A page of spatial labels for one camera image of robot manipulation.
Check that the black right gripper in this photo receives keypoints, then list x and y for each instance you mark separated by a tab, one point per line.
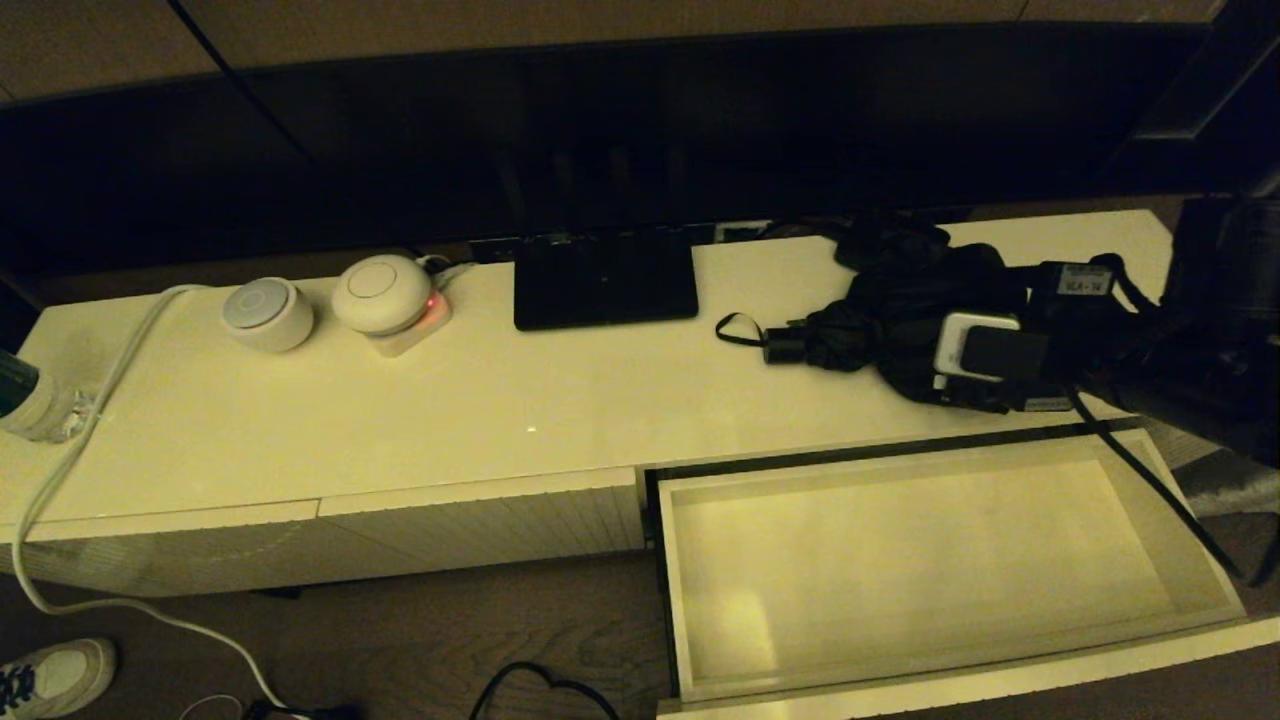
1070	330

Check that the black umbrella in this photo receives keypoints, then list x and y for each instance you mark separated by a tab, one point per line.
870	320

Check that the white cabinet drawer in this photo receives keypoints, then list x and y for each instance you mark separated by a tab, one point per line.
900	580

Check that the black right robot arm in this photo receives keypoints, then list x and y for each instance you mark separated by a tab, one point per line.
1220	330

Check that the white low TV cabinet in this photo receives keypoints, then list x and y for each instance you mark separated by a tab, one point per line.
600	400

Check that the small black box with sticker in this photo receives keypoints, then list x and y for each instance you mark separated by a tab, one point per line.
880	245

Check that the pale curtain hem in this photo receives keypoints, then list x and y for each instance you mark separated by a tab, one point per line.
1240	490

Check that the black flat television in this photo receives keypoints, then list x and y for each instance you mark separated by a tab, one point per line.
600	130

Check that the white ribbed cabinet front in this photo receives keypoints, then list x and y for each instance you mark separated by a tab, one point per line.
160	555
480	520

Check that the white round dome device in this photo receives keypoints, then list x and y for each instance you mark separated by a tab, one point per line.
380	294

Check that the white speaker with grey top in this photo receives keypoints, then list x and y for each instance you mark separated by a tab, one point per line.
266	315

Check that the black floor plug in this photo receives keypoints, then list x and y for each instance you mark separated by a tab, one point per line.
320	714

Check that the clear plastic bottle green label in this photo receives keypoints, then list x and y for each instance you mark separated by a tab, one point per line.
40	410

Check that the white shoe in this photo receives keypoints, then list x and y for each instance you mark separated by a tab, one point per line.
55	680

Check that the white framed wrist camera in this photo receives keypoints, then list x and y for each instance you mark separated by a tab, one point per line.
975	350

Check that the dark door frame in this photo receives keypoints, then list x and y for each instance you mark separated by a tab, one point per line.
1245	60

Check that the black television base plate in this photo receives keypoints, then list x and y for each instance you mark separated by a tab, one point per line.
605	285

